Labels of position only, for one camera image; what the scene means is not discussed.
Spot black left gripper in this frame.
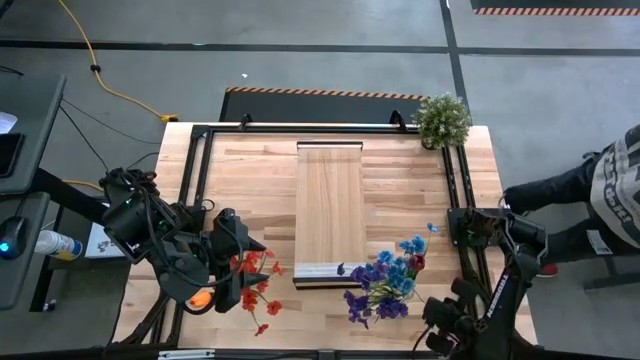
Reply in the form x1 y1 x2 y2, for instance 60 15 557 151
212 207 272 315

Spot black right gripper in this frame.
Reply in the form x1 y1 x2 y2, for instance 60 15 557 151
423 278 489 359

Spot purple artificial flower bunch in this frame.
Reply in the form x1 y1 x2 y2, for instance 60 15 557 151
336 262 409 331

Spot orange artificial tulip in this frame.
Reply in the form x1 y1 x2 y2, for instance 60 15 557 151
188 289 215 309

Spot blue artificial flower bunch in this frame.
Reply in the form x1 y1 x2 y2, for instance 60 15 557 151
374 222 441 296

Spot white printed box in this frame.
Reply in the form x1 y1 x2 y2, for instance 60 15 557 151
83 222 126 260

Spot black mat hazard-striped edge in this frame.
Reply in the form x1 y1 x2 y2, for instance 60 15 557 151
218 85 431 125

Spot white plastic bottle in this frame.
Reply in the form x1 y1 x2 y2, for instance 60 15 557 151
34 229 84 262

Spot potted green plant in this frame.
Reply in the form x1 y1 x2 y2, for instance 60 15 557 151
412 92 474 151

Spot person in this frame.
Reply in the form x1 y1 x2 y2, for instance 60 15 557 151
502 124 640 279

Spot black computer mouse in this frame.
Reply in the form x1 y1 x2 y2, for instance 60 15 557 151
0 215 29 261

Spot grey desk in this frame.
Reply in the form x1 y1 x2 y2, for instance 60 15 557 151
0 73 68 311

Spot black phone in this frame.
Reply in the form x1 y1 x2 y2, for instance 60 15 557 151
0 132 25 179

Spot silver aluminium bracket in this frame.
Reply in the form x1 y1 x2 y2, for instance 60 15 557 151
158 349 216 360

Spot black aluminium table frame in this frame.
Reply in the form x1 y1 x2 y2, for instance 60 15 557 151
104 119 539 360

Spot yellow power cable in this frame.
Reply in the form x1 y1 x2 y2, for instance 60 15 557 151
62 178 106 194
57 0 180 125

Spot thin black cable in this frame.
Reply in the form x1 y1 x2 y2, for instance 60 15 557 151
59 97 164 147
58 105 110 171

